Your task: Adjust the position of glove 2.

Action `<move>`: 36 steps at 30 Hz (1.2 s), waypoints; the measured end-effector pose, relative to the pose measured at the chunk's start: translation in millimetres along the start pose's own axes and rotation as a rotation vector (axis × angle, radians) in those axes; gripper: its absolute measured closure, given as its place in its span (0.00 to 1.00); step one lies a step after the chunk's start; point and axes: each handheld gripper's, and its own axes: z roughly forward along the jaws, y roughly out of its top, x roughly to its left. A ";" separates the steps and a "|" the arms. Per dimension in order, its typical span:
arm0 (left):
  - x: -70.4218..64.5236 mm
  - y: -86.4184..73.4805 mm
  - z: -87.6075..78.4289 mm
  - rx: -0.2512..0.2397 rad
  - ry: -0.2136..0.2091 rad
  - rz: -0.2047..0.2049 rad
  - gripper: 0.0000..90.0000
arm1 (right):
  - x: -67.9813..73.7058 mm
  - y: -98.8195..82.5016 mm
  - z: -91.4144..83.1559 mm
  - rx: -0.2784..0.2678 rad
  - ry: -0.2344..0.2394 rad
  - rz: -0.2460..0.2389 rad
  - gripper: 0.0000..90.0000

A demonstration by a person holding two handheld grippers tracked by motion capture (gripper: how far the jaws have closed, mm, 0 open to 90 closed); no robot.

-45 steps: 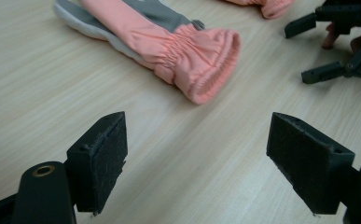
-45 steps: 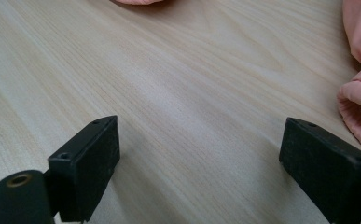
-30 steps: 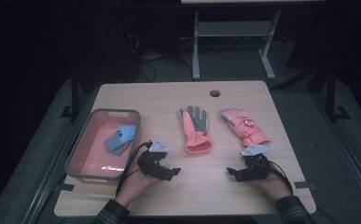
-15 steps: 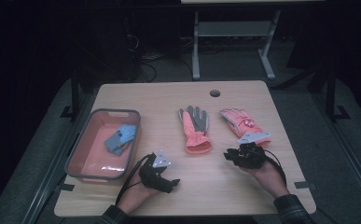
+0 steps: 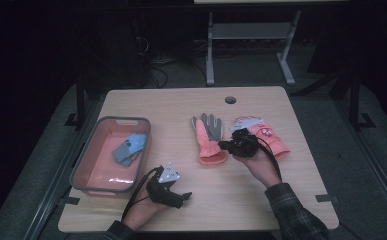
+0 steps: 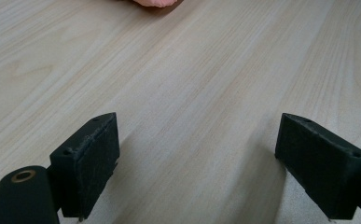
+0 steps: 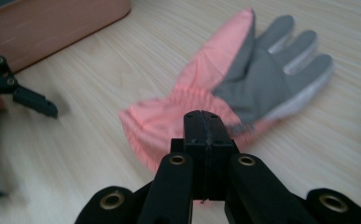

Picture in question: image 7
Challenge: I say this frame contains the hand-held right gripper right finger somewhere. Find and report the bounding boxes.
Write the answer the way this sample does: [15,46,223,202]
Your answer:
[205,111,241,202]

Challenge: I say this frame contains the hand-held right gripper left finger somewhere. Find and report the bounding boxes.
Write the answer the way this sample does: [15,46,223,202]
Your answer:
[170,110,208,202]

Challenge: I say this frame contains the pink glove grey palm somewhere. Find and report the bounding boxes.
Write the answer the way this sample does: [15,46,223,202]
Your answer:
[118,7,335,175]

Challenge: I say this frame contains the pink plastic bin grey rim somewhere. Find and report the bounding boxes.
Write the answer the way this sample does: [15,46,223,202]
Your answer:
[0,0,132,75]

